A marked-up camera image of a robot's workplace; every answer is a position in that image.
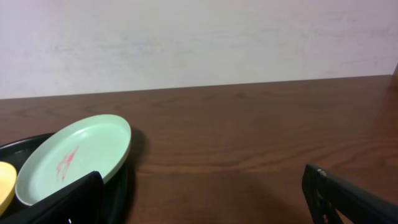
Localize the mint green plate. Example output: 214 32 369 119
15 114 132 206

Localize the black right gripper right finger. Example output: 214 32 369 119
302 164 397 224

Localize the yellow plate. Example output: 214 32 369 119
0 161 17 215

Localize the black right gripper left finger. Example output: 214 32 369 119
1 171 104 224

